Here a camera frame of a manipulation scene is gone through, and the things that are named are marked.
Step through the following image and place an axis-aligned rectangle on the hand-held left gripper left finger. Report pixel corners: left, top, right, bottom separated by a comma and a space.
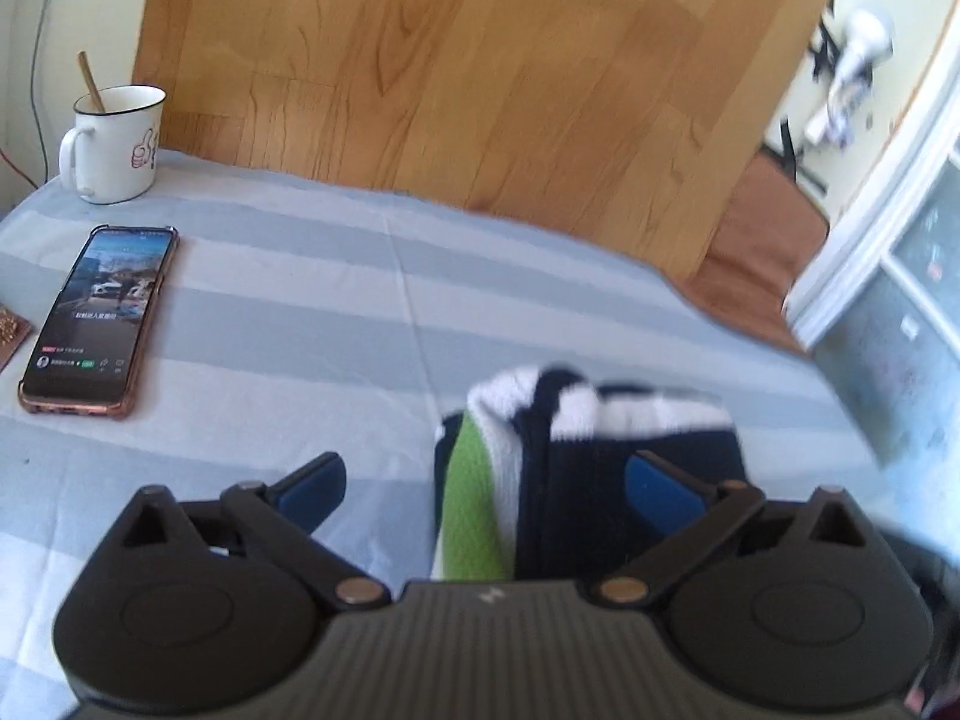
120, 452, 392, 612

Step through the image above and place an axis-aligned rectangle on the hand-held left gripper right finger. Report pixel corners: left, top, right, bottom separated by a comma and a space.
589, 450, 875, 612

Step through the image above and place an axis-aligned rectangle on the green striped knit sweater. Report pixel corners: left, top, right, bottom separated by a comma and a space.
433, 364, 749, 584

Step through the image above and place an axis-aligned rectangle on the light blue striped tablecloth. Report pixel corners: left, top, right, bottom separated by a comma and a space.
0, 146, 960, 720

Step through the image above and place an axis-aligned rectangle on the brown floor mat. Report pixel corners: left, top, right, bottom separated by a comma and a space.
686, 154, 833, 355

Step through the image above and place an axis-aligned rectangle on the smartphone in brown case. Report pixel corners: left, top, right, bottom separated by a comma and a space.
19, 223, 181, 419

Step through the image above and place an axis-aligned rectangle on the white framed glass door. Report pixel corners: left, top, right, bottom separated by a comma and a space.
782, 30, 960, 518

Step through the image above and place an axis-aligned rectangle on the brown patterned coaster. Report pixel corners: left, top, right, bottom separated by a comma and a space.
0, 306, 35, 374

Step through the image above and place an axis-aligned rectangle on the white enamel mug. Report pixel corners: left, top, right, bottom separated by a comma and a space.
58, 84, 167, 205

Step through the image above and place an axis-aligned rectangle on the white crumpled paper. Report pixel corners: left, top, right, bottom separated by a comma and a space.
805, 99, 857, 149

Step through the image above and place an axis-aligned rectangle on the wooden stick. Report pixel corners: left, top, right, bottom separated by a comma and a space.
77, 51, 107, 113

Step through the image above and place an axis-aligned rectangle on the white plastic appliance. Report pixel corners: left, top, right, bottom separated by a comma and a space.
827, 7, 898, 102

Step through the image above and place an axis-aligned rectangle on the black metal stand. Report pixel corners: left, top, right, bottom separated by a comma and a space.
812, 0, 842, 80

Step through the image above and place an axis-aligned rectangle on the red cable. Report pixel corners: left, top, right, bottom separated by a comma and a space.
0, 148, 40, 190

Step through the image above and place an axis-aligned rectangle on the grey cable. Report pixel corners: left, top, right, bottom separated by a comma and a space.
30, 0, 61, 185

